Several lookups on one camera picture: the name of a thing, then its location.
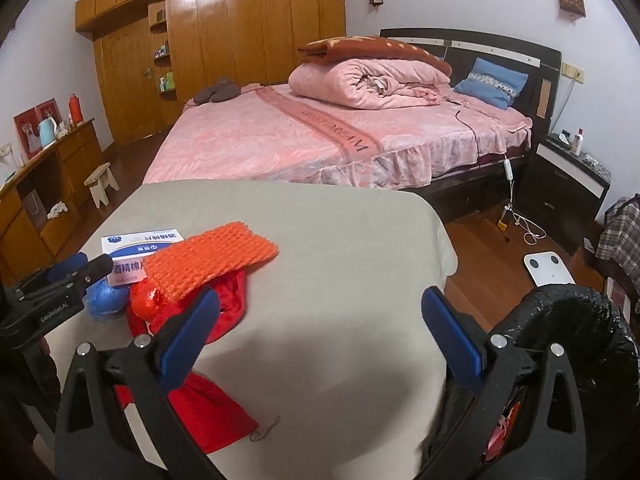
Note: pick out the white and blue cardboard box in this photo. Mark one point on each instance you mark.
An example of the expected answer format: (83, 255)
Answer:
(127, 250)

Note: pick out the red thermos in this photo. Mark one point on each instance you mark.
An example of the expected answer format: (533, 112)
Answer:
(75, 110)

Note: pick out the small brown box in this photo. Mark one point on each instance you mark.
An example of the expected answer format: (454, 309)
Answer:
(159, 16)

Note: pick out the red shiny foil ball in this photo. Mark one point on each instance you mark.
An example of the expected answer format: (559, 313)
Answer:
(145, 302)

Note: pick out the light blue electric kettle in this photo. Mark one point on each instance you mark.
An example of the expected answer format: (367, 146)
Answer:
(47, 132)

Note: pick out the pink bedsheet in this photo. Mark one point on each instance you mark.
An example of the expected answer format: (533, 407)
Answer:
(260, 145)

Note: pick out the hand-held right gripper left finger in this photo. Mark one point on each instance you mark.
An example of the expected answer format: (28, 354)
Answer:
(187, 340)

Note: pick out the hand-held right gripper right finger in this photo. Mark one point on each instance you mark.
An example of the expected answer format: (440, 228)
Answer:
(452, 342)

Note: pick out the brown plush slipper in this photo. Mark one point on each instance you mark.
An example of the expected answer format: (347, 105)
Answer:
(206, 96)

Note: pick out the black and white nightstand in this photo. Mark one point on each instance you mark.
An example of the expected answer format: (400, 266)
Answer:
(565, 200)

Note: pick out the white blanket controller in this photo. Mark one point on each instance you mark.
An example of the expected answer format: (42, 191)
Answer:
(508, 168)

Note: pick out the green bottles on shelf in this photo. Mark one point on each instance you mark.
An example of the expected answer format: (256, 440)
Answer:
(167, 82)

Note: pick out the dark wooden bed frame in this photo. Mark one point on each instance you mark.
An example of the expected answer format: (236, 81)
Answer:
(540, 85)

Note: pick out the grey clothing on bed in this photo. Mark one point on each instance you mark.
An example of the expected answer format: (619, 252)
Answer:
(227, 87)

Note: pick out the blue plastic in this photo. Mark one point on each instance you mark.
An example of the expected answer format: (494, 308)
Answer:
(105, 300)

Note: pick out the small red photo frame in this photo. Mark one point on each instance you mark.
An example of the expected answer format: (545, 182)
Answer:
(49, 110)

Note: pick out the small toiletries on shelf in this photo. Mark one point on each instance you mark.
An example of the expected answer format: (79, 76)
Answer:
(162, 51)

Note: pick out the beige wall socket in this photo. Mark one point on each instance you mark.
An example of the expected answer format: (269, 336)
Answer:
(572, 71)

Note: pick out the orange foam net sleeve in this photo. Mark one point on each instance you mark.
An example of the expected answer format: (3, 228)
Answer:
(210, 255)

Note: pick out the white bathroom scale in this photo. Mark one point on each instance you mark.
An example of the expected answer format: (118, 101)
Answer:
(550, 267)

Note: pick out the large red photo frame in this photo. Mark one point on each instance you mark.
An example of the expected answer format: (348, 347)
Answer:
(25, 132)

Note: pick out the white cups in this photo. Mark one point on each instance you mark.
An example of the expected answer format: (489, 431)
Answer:
(64, 130)

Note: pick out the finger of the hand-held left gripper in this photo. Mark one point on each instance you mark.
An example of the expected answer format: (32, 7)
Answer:
(67, 265)
(95, 267)

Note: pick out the brown floral blanket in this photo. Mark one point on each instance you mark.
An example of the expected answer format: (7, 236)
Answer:
(380, 50)

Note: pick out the wooden sideboard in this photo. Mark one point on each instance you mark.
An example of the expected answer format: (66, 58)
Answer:
(80, 160)

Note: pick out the white lotion bottle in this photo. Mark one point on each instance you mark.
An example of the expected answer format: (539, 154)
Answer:
(579, 142)

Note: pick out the folded pink quilt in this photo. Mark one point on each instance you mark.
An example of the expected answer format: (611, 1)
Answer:
(340, 82)

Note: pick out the grey paper bag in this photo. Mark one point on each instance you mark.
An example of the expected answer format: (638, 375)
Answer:
(35, 210)

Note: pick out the wooden wardrobe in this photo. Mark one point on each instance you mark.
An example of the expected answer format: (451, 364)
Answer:
(240, 35)

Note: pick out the black bag lined trash bin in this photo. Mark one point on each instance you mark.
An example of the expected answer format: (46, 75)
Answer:
(575, 310)

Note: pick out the white crumpled cloth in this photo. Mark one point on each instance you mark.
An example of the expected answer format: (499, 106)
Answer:
(57, 210)

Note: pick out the plaid cloth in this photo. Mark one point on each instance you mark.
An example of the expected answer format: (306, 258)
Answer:
(622, 240)

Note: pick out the small yellow item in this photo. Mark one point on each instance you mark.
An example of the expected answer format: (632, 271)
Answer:
(503, 219)

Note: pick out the small black device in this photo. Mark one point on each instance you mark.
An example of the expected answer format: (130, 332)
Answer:
(565, 138)

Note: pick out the blue patterned pillow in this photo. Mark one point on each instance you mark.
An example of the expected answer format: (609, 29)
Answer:
(492, 82)

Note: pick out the small wooden stool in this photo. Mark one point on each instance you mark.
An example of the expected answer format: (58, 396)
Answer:
(102, 182)

